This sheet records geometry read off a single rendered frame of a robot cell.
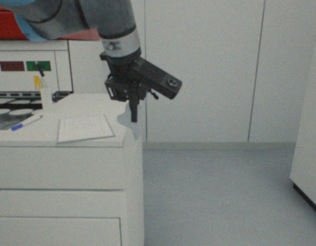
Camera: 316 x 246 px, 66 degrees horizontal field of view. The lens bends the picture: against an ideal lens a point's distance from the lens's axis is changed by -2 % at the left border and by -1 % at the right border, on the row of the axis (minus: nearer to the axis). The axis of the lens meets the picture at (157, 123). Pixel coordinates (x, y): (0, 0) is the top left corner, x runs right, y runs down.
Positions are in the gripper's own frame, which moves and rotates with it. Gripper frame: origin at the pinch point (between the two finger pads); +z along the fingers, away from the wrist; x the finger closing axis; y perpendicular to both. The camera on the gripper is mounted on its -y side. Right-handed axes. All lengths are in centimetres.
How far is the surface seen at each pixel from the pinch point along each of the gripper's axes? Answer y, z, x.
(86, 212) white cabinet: 14.8, 18.3, 21.8
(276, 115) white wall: -53, 168, -184
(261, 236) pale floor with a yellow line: -43, 130, -28
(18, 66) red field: 83, 9, -30
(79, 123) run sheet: 23.8, 4.7, 1.6
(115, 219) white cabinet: 7.4, 21.7, 20.2
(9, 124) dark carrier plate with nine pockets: 63, 14, 0
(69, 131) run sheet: 21.7, 1.2, 7.7
